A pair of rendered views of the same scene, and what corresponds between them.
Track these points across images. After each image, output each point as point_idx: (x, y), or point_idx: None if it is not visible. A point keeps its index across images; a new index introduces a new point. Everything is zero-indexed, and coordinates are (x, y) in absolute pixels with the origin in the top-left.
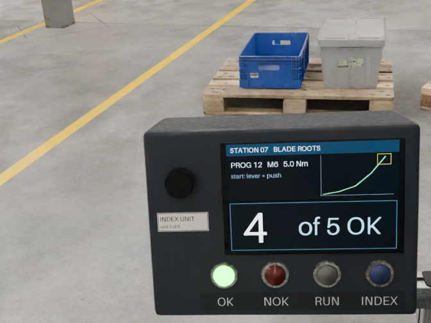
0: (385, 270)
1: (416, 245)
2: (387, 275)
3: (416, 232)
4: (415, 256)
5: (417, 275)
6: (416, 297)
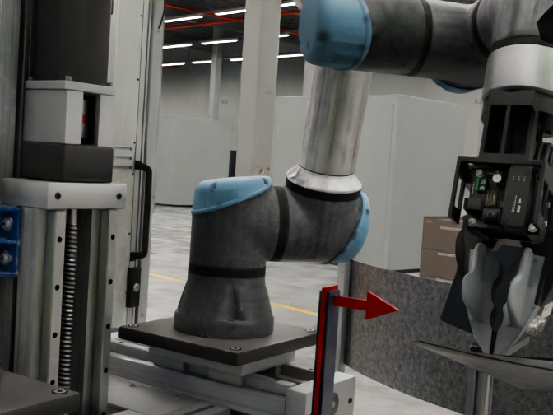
0: (450, 285)
1: (454, 276)
2: (448, 288)
3: (457, 268)
4: (452, 282)
5: (449, 296)
6: (443, 310)
